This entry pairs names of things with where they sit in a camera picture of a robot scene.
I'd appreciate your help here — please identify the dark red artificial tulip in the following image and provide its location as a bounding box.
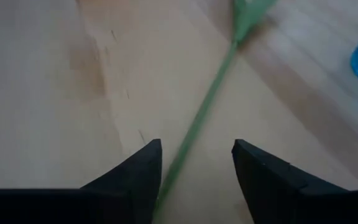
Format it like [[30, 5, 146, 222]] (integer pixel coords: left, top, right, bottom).
[[152, 0, 279, 224]]

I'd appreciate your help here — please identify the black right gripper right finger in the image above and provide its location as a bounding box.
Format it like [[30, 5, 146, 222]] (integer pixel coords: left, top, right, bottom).
[[231, 139, 358, 224]]

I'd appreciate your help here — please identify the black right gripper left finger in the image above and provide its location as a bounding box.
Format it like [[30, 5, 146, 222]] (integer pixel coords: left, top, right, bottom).
[[73, 138, 163, 224]]

